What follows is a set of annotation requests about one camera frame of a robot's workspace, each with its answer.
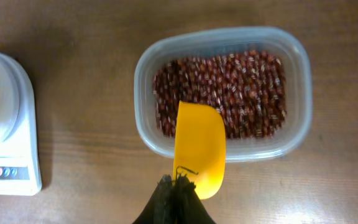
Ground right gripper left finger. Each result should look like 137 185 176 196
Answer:
133 175 175 224

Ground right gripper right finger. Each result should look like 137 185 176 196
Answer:
174 166 216 224

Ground yellow measuring scoop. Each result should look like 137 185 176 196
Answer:
173 101 226 200

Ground white digital kitchen scale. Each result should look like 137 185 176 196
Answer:
0 53 42 196

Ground red adzuki beans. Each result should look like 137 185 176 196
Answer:
152 50 287 139

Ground clear plastic food container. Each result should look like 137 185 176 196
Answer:
134 27 313 162

